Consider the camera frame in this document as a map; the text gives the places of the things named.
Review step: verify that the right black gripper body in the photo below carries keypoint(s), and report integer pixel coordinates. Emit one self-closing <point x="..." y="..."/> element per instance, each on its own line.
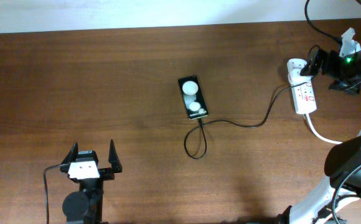
<point x="343" y="70"/>

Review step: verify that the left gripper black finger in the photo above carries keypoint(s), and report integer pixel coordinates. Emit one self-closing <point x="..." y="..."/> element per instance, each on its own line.
<point x="72" y="155"/>
<point x="113" y="158"/>

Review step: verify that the black smartphone with lit screen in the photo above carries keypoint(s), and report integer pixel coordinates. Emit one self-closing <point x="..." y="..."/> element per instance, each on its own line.
<point x="192" y="97"/>

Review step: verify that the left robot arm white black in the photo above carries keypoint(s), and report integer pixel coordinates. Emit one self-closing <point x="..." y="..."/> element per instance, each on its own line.
<point x="85" y="206"/>

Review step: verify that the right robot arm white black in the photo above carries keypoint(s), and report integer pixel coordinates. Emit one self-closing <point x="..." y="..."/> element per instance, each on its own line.
<point x="341" y="184"/>

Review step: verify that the white power strip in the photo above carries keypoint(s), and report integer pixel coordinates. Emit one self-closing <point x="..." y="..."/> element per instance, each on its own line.
<point x="303" y="94"/>

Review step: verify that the white wall charger adapter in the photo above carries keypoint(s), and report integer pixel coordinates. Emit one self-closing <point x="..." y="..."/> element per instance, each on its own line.
<point x="295" y="78"/>

